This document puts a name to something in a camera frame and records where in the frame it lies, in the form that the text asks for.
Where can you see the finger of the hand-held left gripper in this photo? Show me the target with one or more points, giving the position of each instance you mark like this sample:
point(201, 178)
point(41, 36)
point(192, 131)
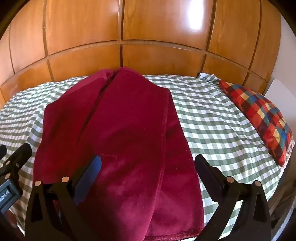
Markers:
point(2, 151)
point(19, 155)

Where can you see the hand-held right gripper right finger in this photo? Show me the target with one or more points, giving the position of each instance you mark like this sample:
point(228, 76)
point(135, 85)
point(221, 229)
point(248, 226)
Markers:
point(205, 171)

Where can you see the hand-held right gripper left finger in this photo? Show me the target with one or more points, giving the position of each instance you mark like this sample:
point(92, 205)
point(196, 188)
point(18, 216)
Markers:
point(89, 178)

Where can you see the dark red fleece garment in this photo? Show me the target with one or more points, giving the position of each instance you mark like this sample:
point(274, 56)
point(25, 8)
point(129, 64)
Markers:
point(129, 129)

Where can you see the green white checkered bed sheet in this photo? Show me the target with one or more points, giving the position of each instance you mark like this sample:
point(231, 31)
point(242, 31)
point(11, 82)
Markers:
point(215, 120)

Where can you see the red plaid pillow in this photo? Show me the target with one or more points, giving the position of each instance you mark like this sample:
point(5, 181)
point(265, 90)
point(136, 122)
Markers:
point(261, 118)

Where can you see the wooden headboard panel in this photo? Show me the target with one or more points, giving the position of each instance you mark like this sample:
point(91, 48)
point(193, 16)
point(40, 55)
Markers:
point(148, 41)

